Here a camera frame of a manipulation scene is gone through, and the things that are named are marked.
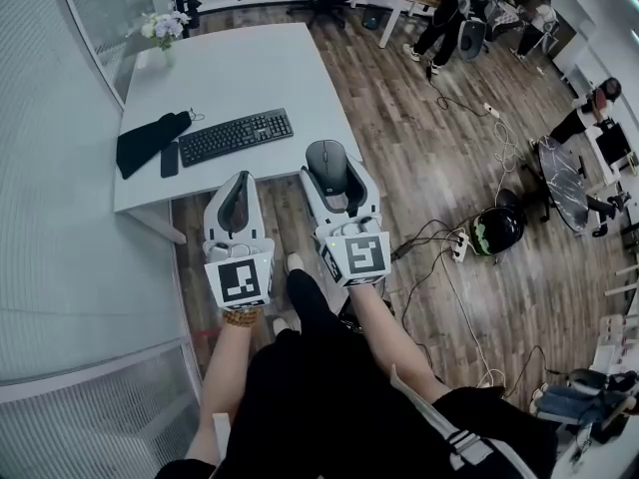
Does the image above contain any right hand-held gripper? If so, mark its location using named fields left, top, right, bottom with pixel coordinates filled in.
left=299, top=155, right=392, bottom=288

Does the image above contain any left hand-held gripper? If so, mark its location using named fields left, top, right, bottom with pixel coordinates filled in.
left=203, top=170, right=276, bottom=311

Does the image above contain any grey computer mouse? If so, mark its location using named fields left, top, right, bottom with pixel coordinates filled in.
left=305, top=139, right=349, bottom=197

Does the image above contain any black keyboard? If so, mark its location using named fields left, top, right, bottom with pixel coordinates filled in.
left=178, top=107, right=295, bottom=169

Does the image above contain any person's left forearm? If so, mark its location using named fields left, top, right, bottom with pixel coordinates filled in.
left=186, top=309, right=264, bottom=466

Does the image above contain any person's right forearm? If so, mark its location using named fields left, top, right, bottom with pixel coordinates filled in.
left=346, top=280, right=453, bottom=404

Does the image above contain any person's right hand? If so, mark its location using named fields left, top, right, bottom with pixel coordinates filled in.
left=327, top=216, right=378, bottom=239

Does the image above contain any person's left hand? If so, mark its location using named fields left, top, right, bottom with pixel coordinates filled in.
left=205, top=240, right=263, bottom=261

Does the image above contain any black smartphone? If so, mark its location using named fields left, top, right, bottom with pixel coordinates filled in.
left=160, top=141, right=180, bottom=179

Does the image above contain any black glossy helmet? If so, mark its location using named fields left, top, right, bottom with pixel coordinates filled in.
left=471, top=206, right=526, bottom=258

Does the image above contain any black stool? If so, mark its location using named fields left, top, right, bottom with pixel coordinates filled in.
left=493, top=189, right=521, bottom=214

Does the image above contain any vase of pale flowers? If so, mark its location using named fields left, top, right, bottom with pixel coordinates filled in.
left=140, top=10, right=193, bottom=69

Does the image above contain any person's black clothing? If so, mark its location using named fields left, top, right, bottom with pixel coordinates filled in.
left=154, top=266, right=560, bottom=479

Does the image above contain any grey shell chair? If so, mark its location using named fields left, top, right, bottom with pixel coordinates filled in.
left=456, top=17, right=488, bottom=62

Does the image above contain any round marble side table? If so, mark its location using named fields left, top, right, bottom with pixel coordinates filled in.
left=537, top=135, right=591, bottom=235

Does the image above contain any black cable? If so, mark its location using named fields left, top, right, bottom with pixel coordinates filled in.
left=426, top=65, right=493, bottom=117
left=389, top=218, right=466, bottom=264

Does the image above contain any wooden bead bracelet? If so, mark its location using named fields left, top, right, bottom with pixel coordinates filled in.
left=222, top=305, right=264, bottom=326

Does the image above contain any black drawstring pouch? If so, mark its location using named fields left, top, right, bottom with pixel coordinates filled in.
left=115, top=109, right=206, bottom=181

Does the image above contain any white cable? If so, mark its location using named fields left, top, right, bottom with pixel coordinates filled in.
left=491, top=115, right=521, bottom=210

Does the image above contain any grey striped bag strap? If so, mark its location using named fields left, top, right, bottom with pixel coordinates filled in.
left=388, top=365, right=543, bottom=479

